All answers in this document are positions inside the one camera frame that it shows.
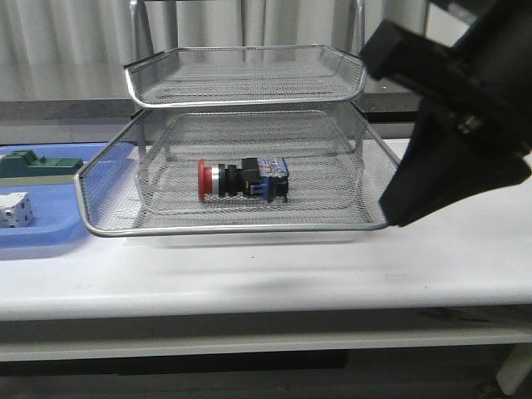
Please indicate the blue plastic tray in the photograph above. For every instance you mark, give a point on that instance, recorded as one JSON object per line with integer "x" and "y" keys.
{"x": 56, "y": 216}

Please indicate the green terminal block component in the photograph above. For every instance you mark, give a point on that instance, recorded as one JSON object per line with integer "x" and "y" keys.
{"x": 26, "y": 163}

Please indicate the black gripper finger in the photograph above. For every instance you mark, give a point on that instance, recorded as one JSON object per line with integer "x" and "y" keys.
{"x": 451, "y": 156}

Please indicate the white table leg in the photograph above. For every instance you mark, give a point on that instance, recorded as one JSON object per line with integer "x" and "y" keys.
{"x": 514, "y": 369}

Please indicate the grey stone counter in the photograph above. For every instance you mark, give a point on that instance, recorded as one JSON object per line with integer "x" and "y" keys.
{"x": 381, "y": 107}

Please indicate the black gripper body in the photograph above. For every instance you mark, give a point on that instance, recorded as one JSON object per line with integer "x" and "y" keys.
{"x": 485, "y": 77}

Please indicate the red emergency stop button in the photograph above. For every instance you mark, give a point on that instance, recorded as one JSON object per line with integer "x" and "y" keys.
{"x": 264, "y": 178}

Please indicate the white grey electrical block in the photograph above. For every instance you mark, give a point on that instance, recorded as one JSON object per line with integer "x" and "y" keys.
{"x": 16, "y": 210}

